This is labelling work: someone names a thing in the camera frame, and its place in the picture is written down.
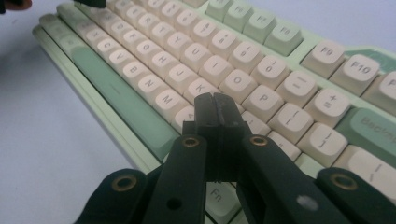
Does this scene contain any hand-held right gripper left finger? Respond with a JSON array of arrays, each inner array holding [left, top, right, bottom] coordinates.
[[141, 92, 220, 224]]

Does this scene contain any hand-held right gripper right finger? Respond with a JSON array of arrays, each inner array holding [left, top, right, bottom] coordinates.
[[214, 92, 353, 224]]

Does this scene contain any green and cream keyboard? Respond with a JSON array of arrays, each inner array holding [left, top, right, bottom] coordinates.
[[32, 0, 396, 224]]

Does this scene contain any white board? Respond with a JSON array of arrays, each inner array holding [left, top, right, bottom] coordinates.
[[0, 0, 396, 224]]

